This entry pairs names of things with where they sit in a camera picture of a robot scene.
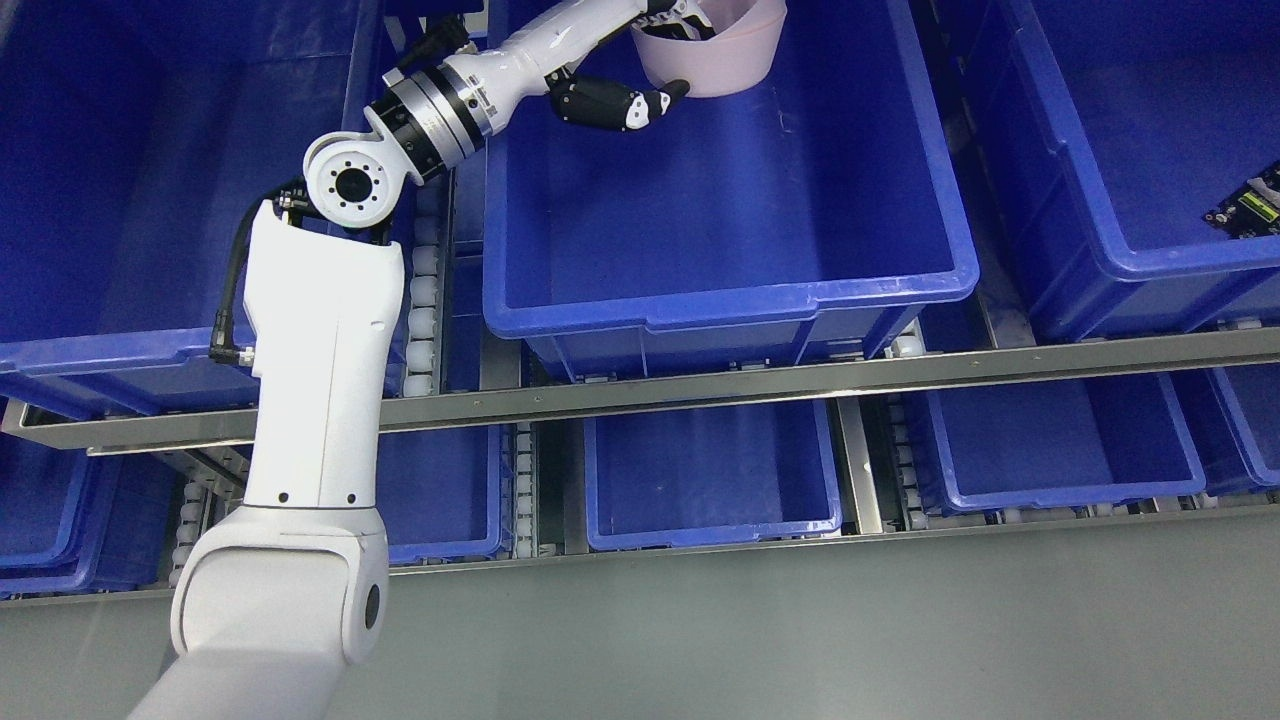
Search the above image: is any blue bin far right lower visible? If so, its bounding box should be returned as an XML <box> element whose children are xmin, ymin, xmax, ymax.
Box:
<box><xmin>1171</xmin><ymin>363</ymin><xmax>1279</xmax><ymax>497</ymax></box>

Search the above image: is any blue bin left upper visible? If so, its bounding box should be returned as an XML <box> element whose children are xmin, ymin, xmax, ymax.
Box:
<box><xmin>1</xmin><ymin>1</ymin><xmax>384</xmax><ymax>420</ymax></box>

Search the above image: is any pink bowl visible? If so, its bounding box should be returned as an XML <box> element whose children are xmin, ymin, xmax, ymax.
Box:
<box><xmin>630</xmin><ymin>1</ymin><xmax>788</xmax><ymax>97</ymax></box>

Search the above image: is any blue bin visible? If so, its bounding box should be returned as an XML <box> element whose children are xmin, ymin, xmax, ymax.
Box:
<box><xmin>376</xmin><ymin>427</ymin><xmax>513</xmax><ymax>568</ymax></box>
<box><xmin>584</xmin><ymin>401</ymin><xmax>844</xmax><ymax>551</ymax></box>
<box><xmin>902</xmin><ymin>373</ymin><xmax>1207</xmax><ymax>516</ymax></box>
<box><xmin>1171</xmin><ymin>363</ymin><xmax>1279</xmax><ymax>497</ymax></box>
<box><xmin>1</xmin><ymin>1</ymin><xmax>384</xmax><ymax>420</ymax></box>
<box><xmin>934</xmin><ymin>1</ymin><xmax>1279</xmax><ymax>343</ymax></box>
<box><xmin>481</xmin><ymin>1</ymin><xmax>980</xmax><ymax>380</ymax></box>
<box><xmin>1</xmin><ymin>434</ymin><xmax>180</xmax><ymax>600</ymax></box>

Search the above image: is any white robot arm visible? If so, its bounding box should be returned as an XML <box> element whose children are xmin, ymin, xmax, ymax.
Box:
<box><xmin>132</xmin><ymin>90</ymin><xmax>465</xmax><ymax>719</ymax></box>

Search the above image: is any green circuit board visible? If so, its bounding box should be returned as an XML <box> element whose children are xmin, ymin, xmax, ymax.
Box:
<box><xmin>1202</xmin><ymin>161</ymin><xmax>1279</xmax><ymax>240</ymax></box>

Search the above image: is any blue bin middle lower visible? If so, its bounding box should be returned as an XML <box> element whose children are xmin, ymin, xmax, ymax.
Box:
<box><xmin>584</xmin><ymin>401</ymin><xmax>844</xmax><ymax>551</ymax></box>

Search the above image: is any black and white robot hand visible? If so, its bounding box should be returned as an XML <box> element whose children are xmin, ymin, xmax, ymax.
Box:
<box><xmin>451</xmin><ymin>1</ymin><xmax>719</xmax><ymax>135</ymax></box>

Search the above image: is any blue bin far left lower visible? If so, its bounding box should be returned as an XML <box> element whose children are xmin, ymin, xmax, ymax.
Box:
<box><xmin>1</xmin><ymin>434</ymin><xmax>180</xmax><ymax>600</ymax></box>

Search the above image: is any metal shelf rail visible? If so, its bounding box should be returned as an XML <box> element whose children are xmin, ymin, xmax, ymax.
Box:
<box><xmin>3</xmin><ymin>327</ymin><xmax>1279</xmax><ymax>455</ymax></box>

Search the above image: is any blue bin middle upper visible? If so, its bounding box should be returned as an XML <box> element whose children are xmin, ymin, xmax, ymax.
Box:
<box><xmin>481</xmin><ymin>1</ymin><xmax>980</xmax><ymax>380</ymax></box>

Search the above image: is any blue bin right upper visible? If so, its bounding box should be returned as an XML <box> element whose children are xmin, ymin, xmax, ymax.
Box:
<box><xmin>934</xmin><ymin>1</ymin><xmax>1279</xmax><ymax>343</ymax></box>

